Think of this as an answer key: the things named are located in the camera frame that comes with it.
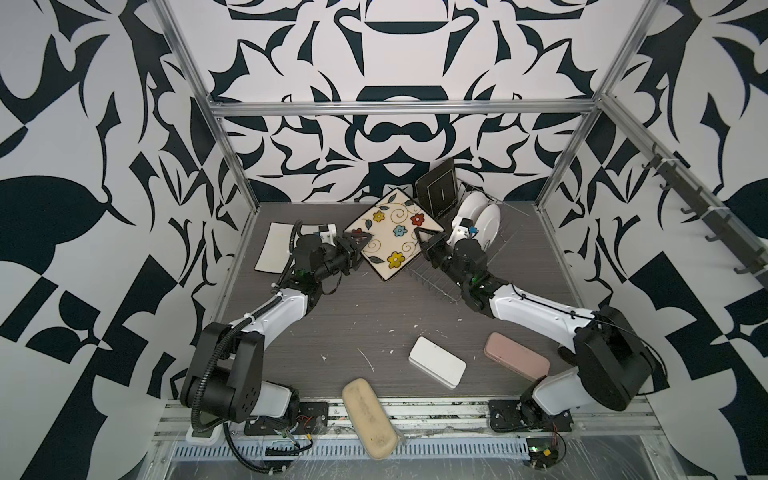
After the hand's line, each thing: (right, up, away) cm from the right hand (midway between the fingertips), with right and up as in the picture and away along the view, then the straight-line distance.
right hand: (415, 226), depth 77 cm
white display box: (-47, -48, -9) cm, 67 cm away
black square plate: (+10, +13, +26) cm, 30 cm away
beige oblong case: (-11, -45, -6) cm, 47 cm away
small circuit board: (+29, -53, -6) cm, 61 cm away
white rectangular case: (+6, -36, +2) cm, 36 cm away
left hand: (-10, -2, +2) cm, 11 cm away
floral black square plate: (-6, +2, +6) cm, 8 cm away
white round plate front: (+25, +2, +20) cm, 32 cm away
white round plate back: (+19, +7, +21) cm, 29 cm away
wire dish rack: (+37, +3, +31) cm, 48 cm away
